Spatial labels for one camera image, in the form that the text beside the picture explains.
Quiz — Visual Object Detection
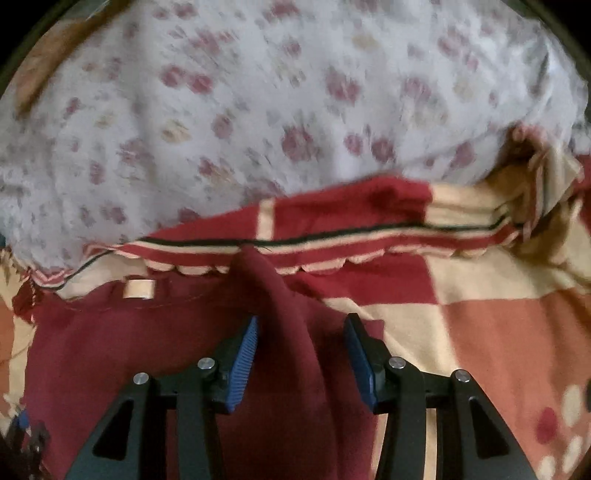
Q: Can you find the floral bed sheet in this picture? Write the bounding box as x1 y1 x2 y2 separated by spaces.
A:
0 0 591 282

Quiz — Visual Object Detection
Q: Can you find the wooden bed frame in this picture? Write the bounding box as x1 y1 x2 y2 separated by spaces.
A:
9 18 116 116

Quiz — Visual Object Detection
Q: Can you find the cream and red printed blanket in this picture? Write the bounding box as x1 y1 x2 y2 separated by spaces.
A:
0 124 591 480

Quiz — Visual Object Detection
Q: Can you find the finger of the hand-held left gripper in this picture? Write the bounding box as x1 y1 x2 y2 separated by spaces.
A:
0 411 51 480

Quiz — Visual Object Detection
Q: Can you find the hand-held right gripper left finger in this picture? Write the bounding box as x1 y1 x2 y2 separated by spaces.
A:
65 316 260 480

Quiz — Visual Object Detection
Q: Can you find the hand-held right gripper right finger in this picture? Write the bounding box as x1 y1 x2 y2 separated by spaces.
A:
345 313 536 480

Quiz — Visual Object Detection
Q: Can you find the maroon fleece garment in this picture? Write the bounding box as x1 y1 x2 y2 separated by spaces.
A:
23 244 386 480

